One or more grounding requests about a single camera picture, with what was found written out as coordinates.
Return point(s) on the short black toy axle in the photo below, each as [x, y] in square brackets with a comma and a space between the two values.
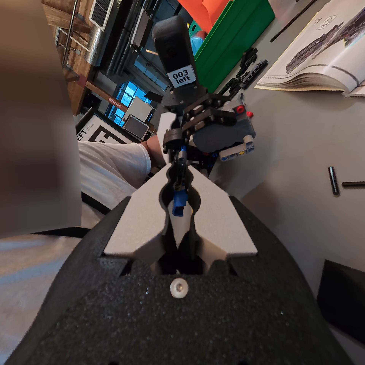
[334, 181]

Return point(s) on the long thin black axle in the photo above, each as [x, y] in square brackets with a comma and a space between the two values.
[293, 21]

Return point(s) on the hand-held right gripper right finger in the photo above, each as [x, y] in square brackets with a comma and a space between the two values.
[225, 228]

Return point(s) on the metal air duct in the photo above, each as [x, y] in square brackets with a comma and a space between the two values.
[95, 45]

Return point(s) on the white air vent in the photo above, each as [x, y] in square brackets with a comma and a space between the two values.
[101, 11]

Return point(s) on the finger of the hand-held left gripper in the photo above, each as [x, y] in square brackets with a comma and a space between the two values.
[166, 121]

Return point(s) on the white board panel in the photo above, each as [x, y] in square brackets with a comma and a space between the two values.
[141, 107]

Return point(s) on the dark flat object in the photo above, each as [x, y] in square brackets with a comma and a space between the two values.
[342, 296]

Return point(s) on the grey light panel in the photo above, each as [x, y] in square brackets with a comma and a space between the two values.
[141, 30]

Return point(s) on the light blue bundle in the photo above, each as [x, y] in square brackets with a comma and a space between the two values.
[196, 44]

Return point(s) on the orange plastic bin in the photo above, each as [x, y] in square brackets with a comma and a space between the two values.
[194, 11]

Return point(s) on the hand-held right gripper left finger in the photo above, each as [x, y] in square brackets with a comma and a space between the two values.
[137, 228]

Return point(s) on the grey black toy brick model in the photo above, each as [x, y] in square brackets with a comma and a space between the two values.
[222, 137]

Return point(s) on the dark monitor screen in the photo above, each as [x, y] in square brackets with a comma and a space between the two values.
[136, 127]

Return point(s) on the green plastic bin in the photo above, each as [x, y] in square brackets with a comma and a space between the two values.
[242, 34]

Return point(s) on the pile of black toy beams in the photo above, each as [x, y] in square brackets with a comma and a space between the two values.
[248, 71]

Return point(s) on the open instruction booklet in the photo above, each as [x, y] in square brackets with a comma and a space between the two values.
[313, 57]

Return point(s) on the person's left forearm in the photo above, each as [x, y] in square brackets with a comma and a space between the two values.
[155, 151]

